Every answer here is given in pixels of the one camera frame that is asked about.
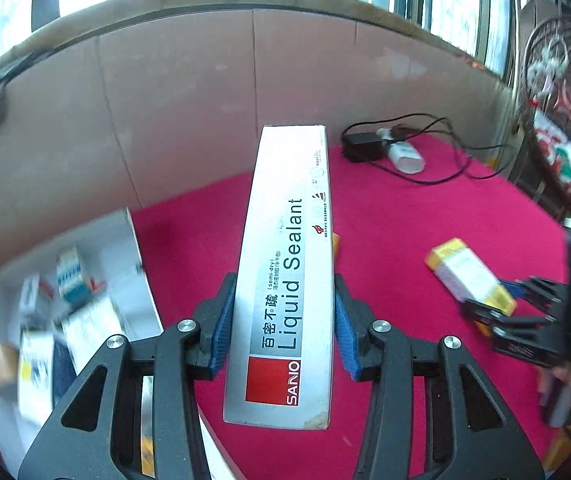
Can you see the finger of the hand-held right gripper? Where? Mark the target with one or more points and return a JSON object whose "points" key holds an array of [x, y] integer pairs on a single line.
{"points": [[535, 292], [505, 332]]}

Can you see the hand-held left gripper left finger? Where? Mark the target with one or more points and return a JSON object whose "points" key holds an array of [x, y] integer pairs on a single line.
{"points": [[223, 330]]}

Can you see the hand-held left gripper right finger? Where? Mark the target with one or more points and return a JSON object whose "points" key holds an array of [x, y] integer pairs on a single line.
{"points": [[344, 340]]}

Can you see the yellow and white box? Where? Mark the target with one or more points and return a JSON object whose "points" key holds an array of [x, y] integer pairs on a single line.
{"points": [[470, 272]]}

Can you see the long grey sealant box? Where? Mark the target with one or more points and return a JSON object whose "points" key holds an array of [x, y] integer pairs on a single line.
{"points": [[285, 285]]}

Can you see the white floral print box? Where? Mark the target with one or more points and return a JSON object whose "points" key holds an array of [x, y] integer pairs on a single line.
{"points": [[90, 322]]}

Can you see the white cardboard box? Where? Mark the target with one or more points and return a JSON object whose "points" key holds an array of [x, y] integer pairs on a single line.
{"points": [[95, 280]]}

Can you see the blue and white box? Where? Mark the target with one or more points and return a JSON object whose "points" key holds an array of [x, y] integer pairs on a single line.
{"points": [[69, 272]]}

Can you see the white blue orange box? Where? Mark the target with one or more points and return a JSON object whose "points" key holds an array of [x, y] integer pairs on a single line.
{"points": [[35, 372]]}

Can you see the small white pink box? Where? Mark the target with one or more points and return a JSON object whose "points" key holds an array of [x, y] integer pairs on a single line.
{"points": [[30, 296]]}

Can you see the yellow utility knife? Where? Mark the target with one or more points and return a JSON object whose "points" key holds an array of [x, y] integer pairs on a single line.
{"points": [[336, 246]]}

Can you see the red felt table cloth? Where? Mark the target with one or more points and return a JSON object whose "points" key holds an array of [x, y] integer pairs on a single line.
{"points": [[400, 240]]}

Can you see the red and white printed bag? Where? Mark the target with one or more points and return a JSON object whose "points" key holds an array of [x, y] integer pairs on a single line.
{"points": [[570, 160]]}

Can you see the white plastic bottle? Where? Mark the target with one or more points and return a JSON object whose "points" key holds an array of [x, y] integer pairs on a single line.
{"points": [[405, 155]]}

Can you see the bicycle wheel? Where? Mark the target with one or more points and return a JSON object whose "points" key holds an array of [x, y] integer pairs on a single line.
{"points": [[558, 70]]}

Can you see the cardboard barrier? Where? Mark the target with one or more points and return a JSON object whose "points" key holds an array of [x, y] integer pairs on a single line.
{"points": [[165, 100]]}

